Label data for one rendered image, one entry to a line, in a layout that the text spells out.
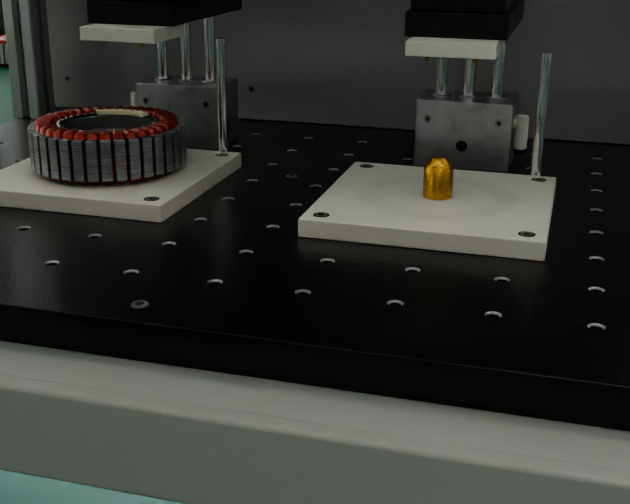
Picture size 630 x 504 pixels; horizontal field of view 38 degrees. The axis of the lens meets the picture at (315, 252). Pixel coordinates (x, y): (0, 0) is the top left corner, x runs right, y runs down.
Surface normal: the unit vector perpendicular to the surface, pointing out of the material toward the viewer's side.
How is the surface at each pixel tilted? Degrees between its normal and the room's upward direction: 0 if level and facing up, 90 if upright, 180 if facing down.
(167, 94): 90
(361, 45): 90
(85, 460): 90
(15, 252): 0
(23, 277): 0
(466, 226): 0
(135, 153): 90
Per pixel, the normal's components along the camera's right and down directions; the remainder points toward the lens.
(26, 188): 0.00, -0.94
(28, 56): -0.28, 0.32
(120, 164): 0.34, 0.33
